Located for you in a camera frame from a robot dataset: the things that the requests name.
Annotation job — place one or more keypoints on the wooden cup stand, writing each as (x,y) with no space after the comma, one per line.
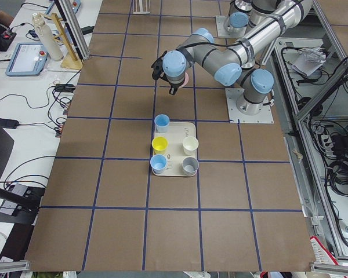
(70,60)

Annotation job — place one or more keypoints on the blue teach pendant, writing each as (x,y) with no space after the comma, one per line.
(28,59)

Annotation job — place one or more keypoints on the pink plastic cup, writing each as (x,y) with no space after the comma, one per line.
(186,80)

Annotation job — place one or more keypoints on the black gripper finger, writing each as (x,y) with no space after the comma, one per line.
(173,90)

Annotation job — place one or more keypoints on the aluminium frame post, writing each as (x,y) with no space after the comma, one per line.
(72,24)

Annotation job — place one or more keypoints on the light blue plastic cup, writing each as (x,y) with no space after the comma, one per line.
(158,163)

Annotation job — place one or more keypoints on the blue plastic cup near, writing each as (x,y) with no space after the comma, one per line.
(162,122)

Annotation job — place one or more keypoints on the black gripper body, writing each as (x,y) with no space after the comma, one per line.
(174,86)

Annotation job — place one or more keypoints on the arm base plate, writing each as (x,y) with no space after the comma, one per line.
(226,30)
(263,114)

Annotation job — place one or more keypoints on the cream plastic cup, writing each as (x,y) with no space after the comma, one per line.
(190,145)

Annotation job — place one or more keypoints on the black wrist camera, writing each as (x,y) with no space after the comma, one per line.
(157,69)

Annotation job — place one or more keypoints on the cream rectangular tray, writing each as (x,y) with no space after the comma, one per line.
(174,153)

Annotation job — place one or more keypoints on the beige water bottle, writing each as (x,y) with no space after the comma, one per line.
(45,35)

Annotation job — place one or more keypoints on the grey plastic cup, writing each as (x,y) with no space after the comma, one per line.
(190,166)

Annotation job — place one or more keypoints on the yellow plastic cup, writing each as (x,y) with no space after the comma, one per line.
(159,145)

